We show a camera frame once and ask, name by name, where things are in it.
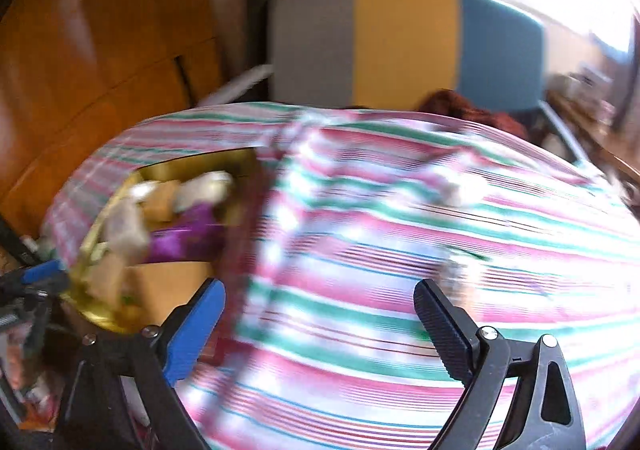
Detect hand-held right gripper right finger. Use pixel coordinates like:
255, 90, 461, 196
414, 278, 587, 450

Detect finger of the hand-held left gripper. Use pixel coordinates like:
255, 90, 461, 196
0, 260, 68, 301

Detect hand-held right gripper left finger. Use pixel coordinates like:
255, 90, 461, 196
52, 278, 227, 450

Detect yellow sponge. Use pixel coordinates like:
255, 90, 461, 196
125, 262, 212, 325
145, 180, 182, 223

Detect gold metal box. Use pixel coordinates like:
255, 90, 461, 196
60, 150, 261, 335

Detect white carton box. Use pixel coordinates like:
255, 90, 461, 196
104, 200, 149, 261

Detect purple foil wrapper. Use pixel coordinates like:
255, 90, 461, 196
147, 202, 226, 263

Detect white roll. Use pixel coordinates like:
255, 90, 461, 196
172, 172, 234, 211

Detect pink green striped bedsheet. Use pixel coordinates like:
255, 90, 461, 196
42, 102, 640, 450

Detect dark red cloth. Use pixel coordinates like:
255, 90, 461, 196
417, 90, 528, 141

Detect wooden wardrobe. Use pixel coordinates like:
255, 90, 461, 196
0, 0, 226, 231

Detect wooden desk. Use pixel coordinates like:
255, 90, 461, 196
545, 90, 640, 181

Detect white plastic strip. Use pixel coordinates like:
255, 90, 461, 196
197, 64, 275, 106

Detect grey bed frame rail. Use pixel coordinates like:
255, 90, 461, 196
537, 100, 588, 163

